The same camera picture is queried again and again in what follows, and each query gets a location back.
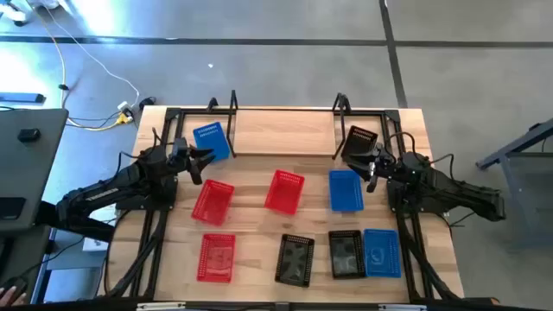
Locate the white floor cable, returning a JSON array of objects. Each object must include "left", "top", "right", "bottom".
[{"left": 41, "top": 2, "right": 142, "bottom": 109}]

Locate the person's shoe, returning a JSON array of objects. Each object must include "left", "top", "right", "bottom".
[{"left": 0, "top": 4, "right": 29, "bottom": 27}]

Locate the dark flat floor bar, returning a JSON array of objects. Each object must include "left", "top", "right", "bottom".
[{"left": 0, "top": 92, "right": 47, "bottom": 105}]

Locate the blue-grey metal cart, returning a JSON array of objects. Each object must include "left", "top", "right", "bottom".
[{"left": 474, "top": 117, "right": 553, "bottom": 254}]

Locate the white power strip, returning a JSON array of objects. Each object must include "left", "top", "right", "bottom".
[{"left": 117, "top": 100, "right": 135, "bottom": 120}]

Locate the dark grey cabinet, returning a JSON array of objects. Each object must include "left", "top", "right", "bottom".
[{"left": 0, "top": 224, "right": 52, "bottom": 303}]

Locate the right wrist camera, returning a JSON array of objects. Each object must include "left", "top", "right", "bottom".
[{"left": 372, "top": 145, "right": 397, "bottom": 164}]

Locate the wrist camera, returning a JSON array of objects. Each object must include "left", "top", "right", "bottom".
[
  {"left": 171, "top": 136, "right": 191, "bottom": 159},
  {"left": 372, "top": 145, "right": 397, "bottom": 164}
]

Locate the red plastic basket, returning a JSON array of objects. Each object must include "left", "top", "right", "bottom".
[
  {"left": 264, "top": 169, "right": 306, "bottom": 216},
  {"left": 190, "top": 179, "right": 236, "bottom": 227},
  {"left": 196, "top": 233, "right": 237, "bottom": 284}
]

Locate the black computer mouse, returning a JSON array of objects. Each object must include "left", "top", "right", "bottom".
[{"left": 0, "top": 276, "right": 29, "bottom": 299}]

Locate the black plastic basket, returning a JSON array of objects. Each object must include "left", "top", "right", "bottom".
[
  {"left": 340, "top": 124, "right": 379, "bottom": 163},
  {"left": 327, "top": 229, "right": 367, "bottom": 280},
  {"left": 274, "top": 233, "right": 316, "bottom": 289}
]

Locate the silver bracket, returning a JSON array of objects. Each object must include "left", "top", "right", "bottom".
[
  {"left": 378, "top": 303, "right": 427, "bottom": 311},
  {"left": 137, "top": 301, "right": 187, "bottom": 311}
]

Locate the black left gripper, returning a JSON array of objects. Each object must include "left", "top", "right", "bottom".
[{"left": 167, "top": 137, "right": 216, "bottom": 187}]

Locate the black rig frame bar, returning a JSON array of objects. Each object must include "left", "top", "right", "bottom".
[{"left": 0, "top": 296, "right": 553, "bottom": 311}]

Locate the grey desk top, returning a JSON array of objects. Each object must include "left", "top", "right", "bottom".
[{"left": 0, "top": 107, "right": 70, "bottom": 232}]

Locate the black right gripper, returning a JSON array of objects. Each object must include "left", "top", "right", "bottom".
[{"left": 346, "top": 145, "right": 406, "bottom": 194}]

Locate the black aluminium table frame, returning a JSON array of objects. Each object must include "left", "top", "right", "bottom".
[{"left": 103, "top": 106, "right": 466, "bottom": 303}]

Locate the blue plastic basket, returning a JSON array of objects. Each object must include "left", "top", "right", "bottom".
[
  {"left": 328, "top": 168, "right": 365, "bottom": 213},
  {"left": 363, "top": 228, "right": 403, "bottom": 279},
  {"left": 192, "top": 121, "right": 232, "bottom": 163}
]

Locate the black cable bundle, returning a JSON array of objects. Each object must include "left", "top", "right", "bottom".
[
  {"left": 103, "top": 209, "right": 170, "bottom": 300},
  {"left": 396, "top": 211, "right": 461, "bottom": 302}
]

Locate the yellow floor cable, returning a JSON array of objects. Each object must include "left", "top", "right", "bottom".
[{"left": 23, "top": 0, "right": 130, "bottom": 131}]

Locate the person's hand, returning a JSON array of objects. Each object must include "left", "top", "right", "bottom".
[{"left": 0, "top": 285, "right": 28, "bottom": 308}]

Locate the white floor box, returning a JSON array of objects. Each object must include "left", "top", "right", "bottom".
[{"left": 81, "top": 205, "right": 118, "bottom": 253}]

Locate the wooden shelf with black frame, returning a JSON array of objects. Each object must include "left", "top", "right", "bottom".
[{"left": 226, "top": 89, "right": 352, "bottom": 161}]

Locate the black slanted floor beam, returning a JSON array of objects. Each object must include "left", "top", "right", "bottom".
[{"left": 36, "top": 213, "right": 116, "bottom": 243}]

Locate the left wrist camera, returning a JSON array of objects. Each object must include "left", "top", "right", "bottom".
[{"left": 171, "top": 136, "right": 191, "bottom": 159}]

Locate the small black desk device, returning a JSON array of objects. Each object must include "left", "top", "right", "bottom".
[{"left": 16, "top": 128, "right": 42, "bottom": 143}]

